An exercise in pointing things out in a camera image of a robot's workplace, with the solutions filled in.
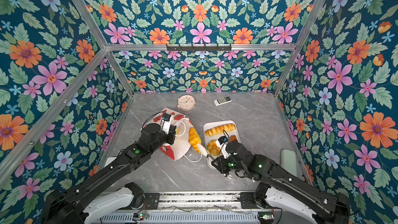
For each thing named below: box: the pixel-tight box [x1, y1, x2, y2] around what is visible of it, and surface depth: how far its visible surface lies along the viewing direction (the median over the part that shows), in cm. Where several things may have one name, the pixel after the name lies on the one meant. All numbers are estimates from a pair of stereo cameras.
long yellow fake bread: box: [205, 123, 237, 137], surface depth 98 cm
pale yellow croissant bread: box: [188, 127, 202, 154], surface depth 81 cm
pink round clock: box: [177, 94, 196, 111], surface depth 113 cm
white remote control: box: [213, 95, 233, 107], surface depth 117 cm
